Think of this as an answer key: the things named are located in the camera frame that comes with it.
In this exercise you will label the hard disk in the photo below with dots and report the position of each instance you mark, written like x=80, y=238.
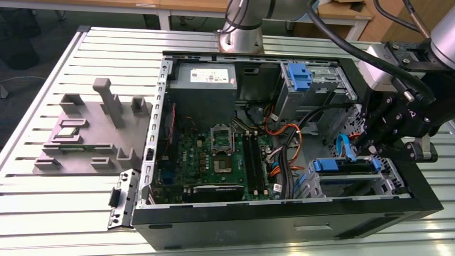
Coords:
x=332, y=165

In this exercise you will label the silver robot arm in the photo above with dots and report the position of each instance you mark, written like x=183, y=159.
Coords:
x=241, y=34

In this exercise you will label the grey metal disk bay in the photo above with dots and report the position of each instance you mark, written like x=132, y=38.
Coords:
x=387, y=188

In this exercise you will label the grey optical drive cage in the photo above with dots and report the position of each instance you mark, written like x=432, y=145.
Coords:
x=289, y=104

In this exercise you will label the blue plastic drive latch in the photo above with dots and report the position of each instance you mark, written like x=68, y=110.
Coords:
x=300, y=77

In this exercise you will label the brown wooden cabinet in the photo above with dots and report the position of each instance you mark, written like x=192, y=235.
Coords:
x=394, y=32

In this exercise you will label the black RAM slot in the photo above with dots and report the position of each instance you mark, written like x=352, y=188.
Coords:
x=260, y=162
x=251, y=162

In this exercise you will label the CPU socket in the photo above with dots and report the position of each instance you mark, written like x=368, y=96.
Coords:
x=223, y=165

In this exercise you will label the grey power supply unit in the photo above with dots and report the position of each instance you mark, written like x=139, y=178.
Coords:
x=199, y=101

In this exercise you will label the black graphics card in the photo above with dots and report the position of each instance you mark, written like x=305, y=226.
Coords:
x=216, y=193

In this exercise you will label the black PC case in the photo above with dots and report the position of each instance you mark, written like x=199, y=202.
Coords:
x=248, y=226

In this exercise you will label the green motherboard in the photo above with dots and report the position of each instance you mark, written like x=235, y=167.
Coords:
x=192, y=154

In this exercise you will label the grey parts rack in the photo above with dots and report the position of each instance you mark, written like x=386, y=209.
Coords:
x=103, y=138

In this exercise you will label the green RAM stick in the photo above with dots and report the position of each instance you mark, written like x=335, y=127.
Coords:
x=72, y=147

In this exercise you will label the wooden desk white legs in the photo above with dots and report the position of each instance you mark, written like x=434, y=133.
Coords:
x=107, y=4

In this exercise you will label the silver CPU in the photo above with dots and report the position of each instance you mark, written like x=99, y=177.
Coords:
x=64, y=132

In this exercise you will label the black office chair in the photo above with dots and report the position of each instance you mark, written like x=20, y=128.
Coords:
x=21, y=40

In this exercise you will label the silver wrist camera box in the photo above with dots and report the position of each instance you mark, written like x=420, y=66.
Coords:
x=376, y=72

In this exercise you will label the black wrist mount bracket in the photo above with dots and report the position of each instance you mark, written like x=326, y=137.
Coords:
x=402, y=49

